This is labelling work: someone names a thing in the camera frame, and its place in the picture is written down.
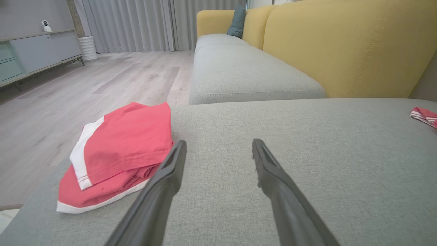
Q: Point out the teal throw pillow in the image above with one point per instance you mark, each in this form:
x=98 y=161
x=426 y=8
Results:
x=238 y=22

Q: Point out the small white security camera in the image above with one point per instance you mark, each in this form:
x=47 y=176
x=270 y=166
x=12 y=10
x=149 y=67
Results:
x=46 y=25

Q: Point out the yellow sofa backrest cushion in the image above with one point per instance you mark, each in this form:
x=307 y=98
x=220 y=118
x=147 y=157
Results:
x=341 y=48
x=254 y=27

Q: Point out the large grey sofa ottoman cushion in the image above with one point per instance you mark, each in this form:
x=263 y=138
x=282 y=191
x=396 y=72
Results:
x=307 y=136

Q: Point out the light grey TV cabinet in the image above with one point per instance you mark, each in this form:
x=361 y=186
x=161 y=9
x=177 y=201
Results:
x=37 y=54

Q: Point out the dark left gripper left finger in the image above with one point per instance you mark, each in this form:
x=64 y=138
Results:
x=157 y=205

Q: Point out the red shorts with white trim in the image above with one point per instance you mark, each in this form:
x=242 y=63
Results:
x=129 y=143

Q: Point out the indoor plant brown trunk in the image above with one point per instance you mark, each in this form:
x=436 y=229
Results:
x=76 y=17

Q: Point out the white ribbed plant pot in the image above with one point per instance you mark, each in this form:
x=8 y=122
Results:
x=88 y=48

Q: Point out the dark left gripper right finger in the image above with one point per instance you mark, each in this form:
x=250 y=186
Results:
x=290 y=205

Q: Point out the yellow sofa armrest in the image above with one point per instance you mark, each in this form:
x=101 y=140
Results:
x=213 y=22

